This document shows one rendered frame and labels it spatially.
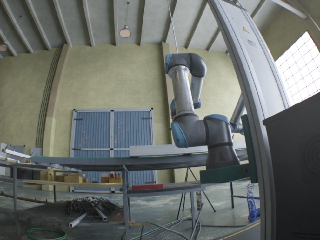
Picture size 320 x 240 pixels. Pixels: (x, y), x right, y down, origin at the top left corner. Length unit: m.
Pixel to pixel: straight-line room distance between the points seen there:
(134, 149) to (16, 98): 10.36
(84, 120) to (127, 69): 3.65
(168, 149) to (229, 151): 0.62
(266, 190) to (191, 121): 0.42
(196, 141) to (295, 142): 0.40
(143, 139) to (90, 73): 4.65
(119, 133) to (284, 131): 7.72
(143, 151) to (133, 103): 7.42
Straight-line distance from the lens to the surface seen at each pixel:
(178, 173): 7.66
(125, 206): 1.62
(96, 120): 8.33
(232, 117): 1.35
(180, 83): 0.83
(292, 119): 0.51
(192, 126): 0.70
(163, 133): 8.19
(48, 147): 8.47
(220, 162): 0.69
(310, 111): 0.48
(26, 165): 1.87
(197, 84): 1.08
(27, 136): 9.75
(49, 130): 8.66
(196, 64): 0.95
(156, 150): 1.22
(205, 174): 0.73
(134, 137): 7.93
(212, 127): 0.72
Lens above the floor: 0.71
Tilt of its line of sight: 19 degrees up
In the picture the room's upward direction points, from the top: 4 degrees counter-clockwise
